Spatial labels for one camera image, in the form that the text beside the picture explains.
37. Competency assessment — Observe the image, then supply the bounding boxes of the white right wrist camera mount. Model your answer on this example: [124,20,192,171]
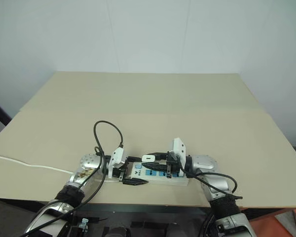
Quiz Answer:
[168,137,188,163]

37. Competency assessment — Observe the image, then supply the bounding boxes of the grey cloth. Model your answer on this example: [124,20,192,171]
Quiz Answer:
[275,209,296,232]

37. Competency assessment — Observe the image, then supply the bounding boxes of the white power strip blue sockets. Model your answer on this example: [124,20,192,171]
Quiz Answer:
[125,160,189,186]

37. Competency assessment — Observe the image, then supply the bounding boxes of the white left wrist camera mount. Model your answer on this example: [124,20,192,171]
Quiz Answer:
[108,147,128,179]

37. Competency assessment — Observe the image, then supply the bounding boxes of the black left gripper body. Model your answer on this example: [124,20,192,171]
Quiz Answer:
[112,157,133,179]

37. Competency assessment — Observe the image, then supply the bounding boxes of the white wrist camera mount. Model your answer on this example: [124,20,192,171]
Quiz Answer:
[108,147,128,179]
[168,137,188,163]

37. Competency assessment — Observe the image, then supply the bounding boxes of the dark rounded shape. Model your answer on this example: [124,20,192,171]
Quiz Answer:
[108,227,129,237]

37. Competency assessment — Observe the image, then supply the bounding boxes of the white power strip cord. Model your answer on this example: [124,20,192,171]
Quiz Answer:
[0,153,120,183]

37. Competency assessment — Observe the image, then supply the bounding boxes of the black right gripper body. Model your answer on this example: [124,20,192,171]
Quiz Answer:
[165,151,186,179]

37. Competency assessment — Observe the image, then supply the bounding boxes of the small metal bracket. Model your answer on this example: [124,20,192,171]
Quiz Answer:
[77,218,90,232]

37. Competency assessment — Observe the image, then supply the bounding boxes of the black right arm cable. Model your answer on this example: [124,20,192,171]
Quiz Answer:
[180,162,244,200]

